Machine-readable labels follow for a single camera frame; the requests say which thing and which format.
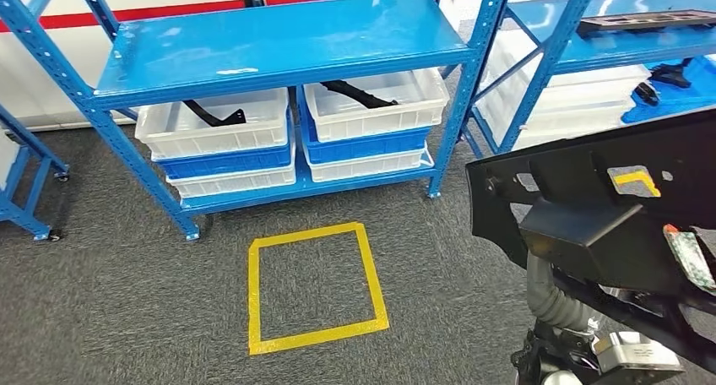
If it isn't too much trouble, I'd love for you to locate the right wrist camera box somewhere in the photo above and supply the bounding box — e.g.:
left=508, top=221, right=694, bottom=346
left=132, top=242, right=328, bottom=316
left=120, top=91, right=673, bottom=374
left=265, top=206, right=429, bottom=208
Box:
left=591, top=330, right=686, bottom=385

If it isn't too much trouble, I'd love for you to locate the black plastic plate bracket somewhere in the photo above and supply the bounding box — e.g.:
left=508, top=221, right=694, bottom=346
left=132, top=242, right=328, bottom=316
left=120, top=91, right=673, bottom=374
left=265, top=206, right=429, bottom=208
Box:
left=575, top=8, right=716, bottom=39
left=465, top=108, right=716, bottom=372

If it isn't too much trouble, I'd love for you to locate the black curved plastic part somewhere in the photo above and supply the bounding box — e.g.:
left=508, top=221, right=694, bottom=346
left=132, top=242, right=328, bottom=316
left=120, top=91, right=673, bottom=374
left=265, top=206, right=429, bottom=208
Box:
left=319, top=79, right=400, bottom=110
left=182, top=99, right=247, bottom=128

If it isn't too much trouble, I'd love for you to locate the green patterned box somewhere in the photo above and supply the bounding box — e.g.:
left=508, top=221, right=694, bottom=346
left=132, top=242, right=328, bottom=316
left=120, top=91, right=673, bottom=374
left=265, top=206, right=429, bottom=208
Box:
left=662, top=224, right=716, bottom=298

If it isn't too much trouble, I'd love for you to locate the white car body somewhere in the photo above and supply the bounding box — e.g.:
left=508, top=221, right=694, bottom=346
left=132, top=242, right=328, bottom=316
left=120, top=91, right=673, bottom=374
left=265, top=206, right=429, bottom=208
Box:
left=0, top=0, right=488, bottom=132

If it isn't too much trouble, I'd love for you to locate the blue plastic tray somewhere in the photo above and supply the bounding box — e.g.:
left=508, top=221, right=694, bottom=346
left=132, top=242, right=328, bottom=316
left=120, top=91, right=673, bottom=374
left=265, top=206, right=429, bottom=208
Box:
left=621, top=55, right=716, bottom=125

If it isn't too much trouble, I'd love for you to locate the blue metal shelf rack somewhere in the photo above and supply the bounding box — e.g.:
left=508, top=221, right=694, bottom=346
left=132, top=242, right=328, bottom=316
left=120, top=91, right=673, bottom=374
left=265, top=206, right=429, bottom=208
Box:
left=438, top=0, right=716, bottom=161
left=0, top=0, right=516, bottom=242
left=0, top=103, right=72, bottom=242

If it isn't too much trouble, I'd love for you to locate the small black plastic part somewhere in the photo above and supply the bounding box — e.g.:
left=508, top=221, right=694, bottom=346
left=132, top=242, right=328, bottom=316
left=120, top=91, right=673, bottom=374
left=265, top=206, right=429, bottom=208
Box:
left=648, top=57, right=695, bottom=90
left=632, top=81, right=662, bottom=108

